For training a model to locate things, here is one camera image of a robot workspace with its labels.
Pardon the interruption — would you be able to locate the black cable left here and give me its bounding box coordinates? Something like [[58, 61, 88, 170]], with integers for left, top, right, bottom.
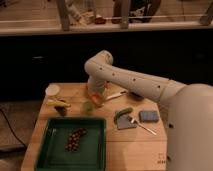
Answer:
[[0, 108, 28, 154]]

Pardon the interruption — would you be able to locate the dark bowl with food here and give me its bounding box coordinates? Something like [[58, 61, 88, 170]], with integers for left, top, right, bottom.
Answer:
[[130, 92, 144, 101]]

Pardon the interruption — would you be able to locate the grey cloth square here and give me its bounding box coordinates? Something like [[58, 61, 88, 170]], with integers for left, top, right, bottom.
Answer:
[[117, 115, 137, 130]]

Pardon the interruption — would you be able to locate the small brown cup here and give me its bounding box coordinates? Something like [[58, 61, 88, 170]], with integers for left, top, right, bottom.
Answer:
[[55, 106, 67, 116]]

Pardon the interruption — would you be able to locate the yellow banana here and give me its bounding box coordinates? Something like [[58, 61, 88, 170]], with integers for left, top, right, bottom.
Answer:
[[46, 99, 71, 107]]

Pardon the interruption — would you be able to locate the orange apple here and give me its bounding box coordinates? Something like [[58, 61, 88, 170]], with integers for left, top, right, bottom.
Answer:
[[91, 94, 103, 107]]

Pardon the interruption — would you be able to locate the green cucumber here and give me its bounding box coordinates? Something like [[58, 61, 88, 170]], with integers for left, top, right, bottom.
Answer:
[[114, 107, 133, 122]]

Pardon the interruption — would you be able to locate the blue sponge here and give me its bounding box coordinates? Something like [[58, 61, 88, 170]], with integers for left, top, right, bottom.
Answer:
[[139, 111, 159, 123]]

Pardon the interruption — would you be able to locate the dark red grapes bunch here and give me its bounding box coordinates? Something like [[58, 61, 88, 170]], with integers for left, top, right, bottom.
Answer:
[[66, 128, 87, 151]]

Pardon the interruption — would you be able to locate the green plastic tray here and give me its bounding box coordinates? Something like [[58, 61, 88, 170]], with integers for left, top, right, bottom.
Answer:
[[34, 117, 106, 171]]

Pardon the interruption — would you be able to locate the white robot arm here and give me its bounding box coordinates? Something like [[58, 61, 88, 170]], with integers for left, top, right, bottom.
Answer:
[[84, 50, 213, 171]]

